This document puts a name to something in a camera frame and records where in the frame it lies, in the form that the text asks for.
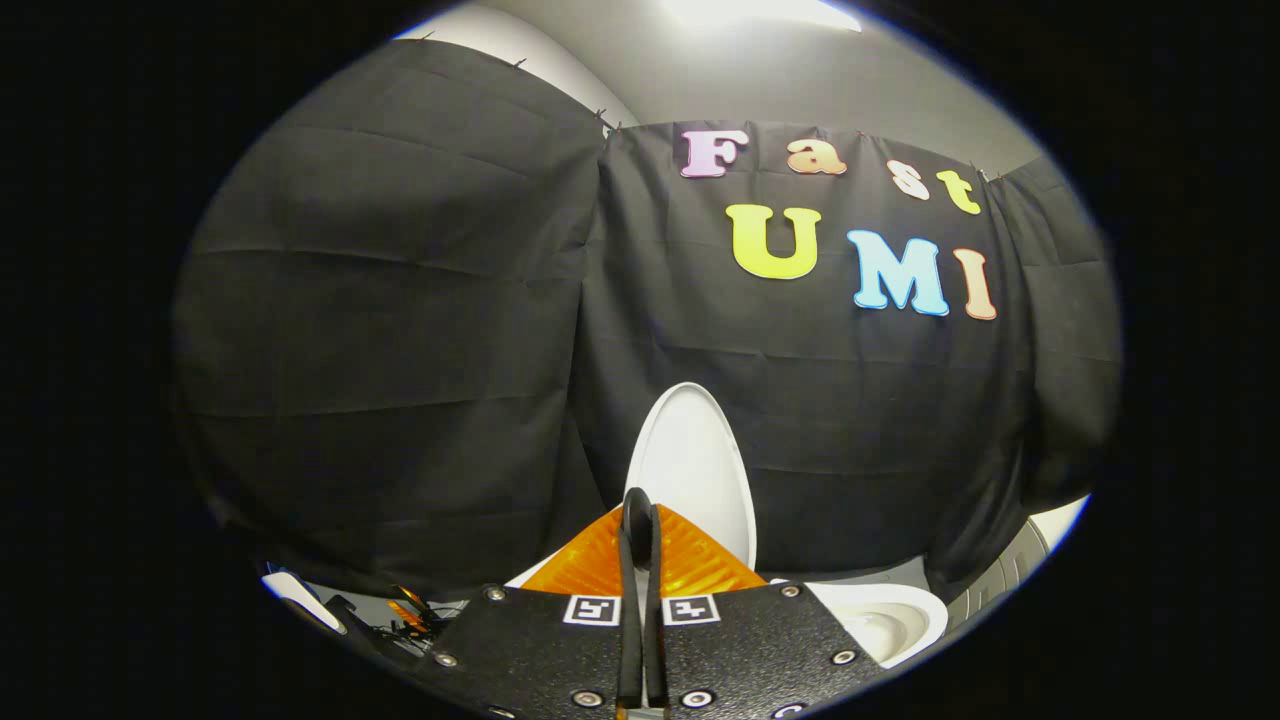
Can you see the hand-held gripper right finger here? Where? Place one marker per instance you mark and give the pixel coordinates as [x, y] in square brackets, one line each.
[655, 620]

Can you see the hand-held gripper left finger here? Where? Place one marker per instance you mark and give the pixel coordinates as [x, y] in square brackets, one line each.
[628, 620]

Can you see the white and blue object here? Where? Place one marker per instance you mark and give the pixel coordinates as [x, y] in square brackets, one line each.
[300, 598]

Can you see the white drawer cabinet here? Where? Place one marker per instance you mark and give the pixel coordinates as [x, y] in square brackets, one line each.
[1000, 580]

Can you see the black backdrop cloth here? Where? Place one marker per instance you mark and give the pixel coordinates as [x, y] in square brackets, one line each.
[400, 350]

